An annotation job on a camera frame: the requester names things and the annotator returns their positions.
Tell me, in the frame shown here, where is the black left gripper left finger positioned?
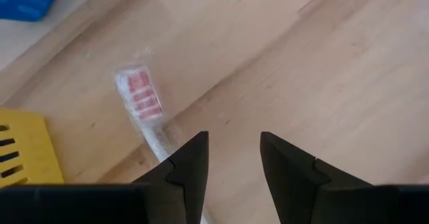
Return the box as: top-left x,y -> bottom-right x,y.
132,131 -> 210,224

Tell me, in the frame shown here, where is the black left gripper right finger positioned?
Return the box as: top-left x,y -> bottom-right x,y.
259,131 -> 375,224

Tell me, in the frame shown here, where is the red white toothbrush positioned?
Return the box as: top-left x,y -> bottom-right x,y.
112,46 -> 212,224

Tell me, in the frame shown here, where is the yellow plastic slotted basket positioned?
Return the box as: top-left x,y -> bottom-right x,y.
0,107 -> 65,188

